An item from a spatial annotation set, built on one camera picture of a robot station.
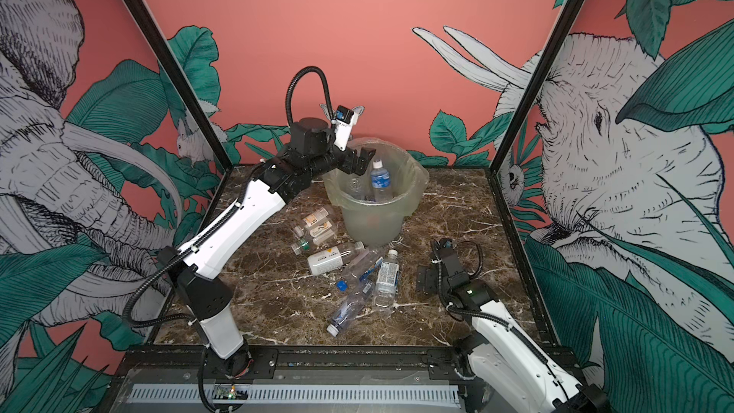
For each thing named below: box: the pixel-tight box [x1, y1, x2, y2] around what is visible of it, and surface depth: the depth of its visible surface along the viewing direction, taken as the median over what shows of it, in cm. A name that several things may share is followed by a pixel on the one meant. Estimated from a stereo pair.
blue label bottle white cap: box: [370, 158, 393, 204], surface depth 97 cm
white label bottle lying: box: [307, 246, 352, 276], surface depth 90 cm
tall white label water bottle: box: [374, 248, 400, 308], surface depth 87 cm
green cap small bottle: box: [290, 238, 311, 257], surface depth 95 cm
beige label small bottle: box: [309, 219, 338, 247], surface depth 97 cm
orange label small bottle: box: [302, 207, 330, 228], surface depth 100 cm
